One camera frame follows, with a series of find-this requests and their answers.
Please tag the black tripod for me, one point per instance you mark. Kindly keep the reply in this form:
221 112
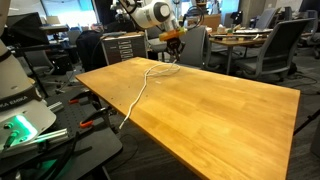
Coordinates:
306 121

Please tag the black robot cart platform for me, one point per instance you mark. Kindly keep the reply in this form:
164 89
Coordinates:
100 146

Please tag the white papers stack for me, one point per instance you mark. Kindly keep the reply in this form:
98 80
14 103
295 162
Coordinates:
253 31

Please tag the grey armrest office chair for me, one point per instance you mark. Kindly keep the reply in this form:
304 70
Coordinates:
280 43

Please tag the wooden office desk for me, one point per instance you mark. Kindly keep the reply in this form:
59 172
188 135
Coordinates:
233 41

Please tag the grey drawer cabinet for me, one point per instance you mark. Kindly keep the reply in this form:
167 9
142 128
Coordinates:
123 50

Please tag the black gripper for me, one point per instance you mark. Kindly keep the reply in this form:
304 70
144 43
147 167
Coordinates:
175 45

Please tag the aluminium extrusion bar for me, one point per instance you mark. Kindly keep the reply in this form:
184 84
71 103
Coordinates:
53 135
56 107

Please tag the brown cardboard box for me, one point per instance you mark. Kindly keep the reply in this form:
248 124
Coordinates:
211 22

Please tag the grey fabric office chair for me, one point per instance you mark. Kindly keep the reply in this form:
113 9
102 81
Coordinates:
195 46

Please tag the black mesh office chair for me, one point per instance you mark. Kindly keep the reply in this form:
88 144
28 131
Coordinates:
155 45

